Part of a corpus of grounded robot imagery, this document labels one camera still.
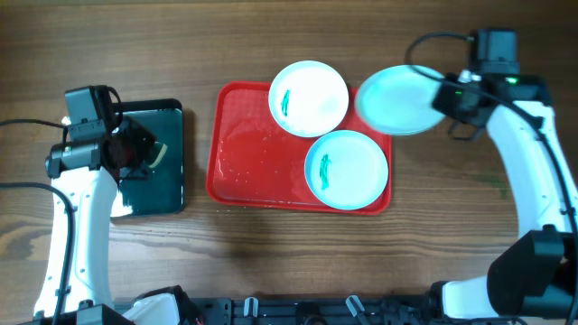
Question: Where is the green yellow sponge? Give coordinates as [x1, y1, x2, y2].
[145, 142, 168, 169]

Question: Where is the light blue plate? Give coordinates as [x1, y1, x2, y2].
[304, 130, 389, 210]
[355, 65, 444, 136]

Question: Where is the white plate top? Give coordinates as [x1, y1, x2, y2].
[268, 60, 350, 138]

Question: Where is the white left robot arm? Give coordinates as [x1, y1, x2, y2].
[33, 85, 167, 320]

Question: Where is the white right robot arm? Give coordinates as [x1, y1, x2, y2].
[433, 29, 577, 323]

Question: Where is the black water tray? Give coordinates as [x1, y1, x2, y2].
[111, 98, 184, 218]

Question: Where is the red plastic tray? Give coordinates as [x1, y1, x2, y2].
[205, 80, 393, 216]

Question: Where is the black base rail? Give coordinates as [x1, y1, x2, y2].
[30, 286, 524, 325]

